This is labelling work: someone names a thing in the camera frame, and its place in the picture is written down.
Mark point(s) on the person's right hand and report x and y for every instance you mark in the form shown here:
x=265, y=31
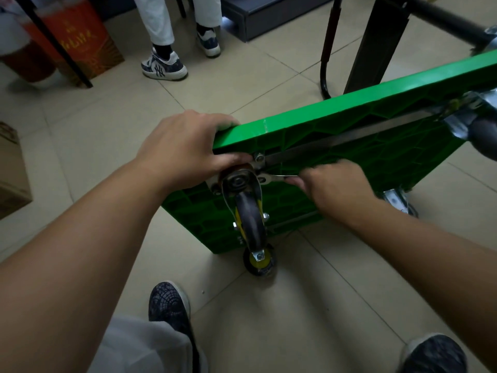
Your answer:
x=338, y=190

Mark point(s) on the person's left hand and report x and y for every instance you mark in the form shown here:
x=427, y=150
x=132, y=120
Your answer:
x=182, y=155

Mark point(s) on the green platform trolley deck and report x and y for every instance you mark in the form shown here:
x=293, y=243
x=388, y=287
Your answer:
x=349, y=151

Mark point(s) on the silver wrench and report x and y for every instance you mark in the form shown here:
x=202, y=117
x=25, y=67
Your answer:
x=277, y=177

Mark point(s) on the person's right forearm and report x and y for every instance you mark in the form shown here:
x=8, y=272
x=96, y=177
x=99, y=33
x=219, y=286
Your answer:
x=438, y=268

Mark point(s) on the person's left forearm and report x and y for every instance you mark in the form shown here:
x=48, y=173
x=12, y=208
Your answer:
x=66, y=271

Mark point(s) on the person's dark shoe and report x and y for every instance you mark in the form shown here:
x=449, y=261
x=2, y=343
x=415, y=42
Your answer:
x=169, y=304
x=433, y=353

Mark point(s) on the person's light trousers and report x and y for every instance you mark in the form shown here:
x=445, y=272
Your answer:
x=143, y=347

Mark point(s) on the brown cardboard box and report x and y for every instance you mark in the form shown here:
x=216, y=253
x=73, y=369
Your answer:
x=11, y=170

